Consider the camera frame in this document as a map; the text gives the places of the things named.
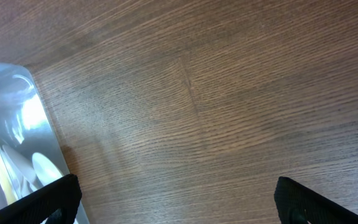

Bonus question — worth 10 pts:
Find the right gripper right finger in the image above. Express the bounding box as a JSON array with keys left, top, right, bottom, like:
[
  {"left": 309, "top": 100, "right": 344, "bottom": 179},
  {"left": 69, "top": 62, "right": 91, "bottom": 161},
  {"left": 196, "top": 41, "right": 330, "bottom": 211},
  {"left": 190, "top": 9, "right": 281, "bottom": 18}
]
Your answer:
[{"left": 274, "top": 177, "right": 358, "bottom": 224}]

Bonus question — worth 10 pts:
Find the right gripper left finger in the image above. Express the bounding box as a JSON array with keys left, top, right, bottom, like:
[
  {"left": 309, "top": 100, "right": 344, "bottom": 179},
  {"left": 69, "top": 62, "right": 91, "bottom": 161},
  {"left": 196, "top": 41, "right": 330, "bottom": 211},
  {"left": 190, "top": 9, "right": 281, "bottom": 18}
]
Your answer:
[{"left": 0, "top": 174, "right": 82, "bottom": 224}]

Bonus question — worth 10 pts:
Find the white spoon container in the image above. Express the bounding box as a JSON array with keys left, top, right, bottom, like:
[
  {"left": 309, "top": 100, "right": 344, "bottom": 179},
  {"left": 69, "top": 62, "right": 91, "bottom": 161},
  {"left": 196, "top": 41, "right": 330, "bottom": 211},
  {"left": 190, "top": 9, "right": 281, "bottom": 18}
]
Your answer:
[{"left": 32, "top": 152, "right": 63, "bottom": 186}]

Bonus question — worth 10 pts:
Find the right clear plastic container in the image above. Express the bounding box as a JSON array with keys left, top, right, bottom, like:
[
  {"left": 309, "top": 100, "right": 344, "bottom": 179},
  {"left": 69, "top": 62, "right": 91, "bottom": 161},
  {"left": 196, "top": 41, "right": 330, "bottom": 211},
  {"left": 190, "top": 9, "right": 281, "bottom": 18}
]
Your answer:
[{"left": 0, "top": 63, "right": 88, "bottom": 223}]

